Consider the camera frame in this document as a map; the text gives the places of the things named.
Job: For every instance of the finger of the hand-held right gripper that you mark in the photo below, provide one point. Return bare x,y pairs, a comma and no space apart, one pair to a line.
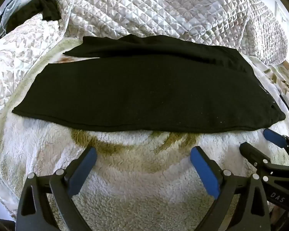
252,154
274,137

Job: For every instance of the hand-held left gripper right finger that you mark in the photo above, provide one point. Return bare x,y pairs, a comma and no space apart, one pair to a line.
204,170

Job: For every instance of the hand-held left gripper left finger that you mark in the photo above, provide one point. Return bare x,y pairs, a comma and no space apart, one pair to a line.
84,170

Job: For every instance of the black pants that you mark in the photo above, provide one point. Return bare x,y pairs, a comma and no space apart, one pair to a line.
147,93

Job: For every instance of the floral fleece blanket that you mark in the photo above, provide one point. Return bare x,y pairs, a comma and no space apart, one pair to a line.
139,185

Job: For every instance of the quilted floral bed cover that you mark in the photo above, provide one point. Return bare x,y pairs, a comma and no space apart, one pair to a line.
16,60

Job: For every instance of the black garment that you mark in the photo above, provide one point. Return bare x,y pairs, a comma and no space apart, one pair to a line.
49,9

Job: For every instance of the quilted floral comforter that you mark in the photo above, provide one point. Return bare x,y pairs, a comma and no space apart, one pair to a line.
163,7

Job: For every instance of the light blue cloth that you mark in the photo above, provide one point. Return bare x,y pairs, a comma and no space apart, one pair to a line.
16,4

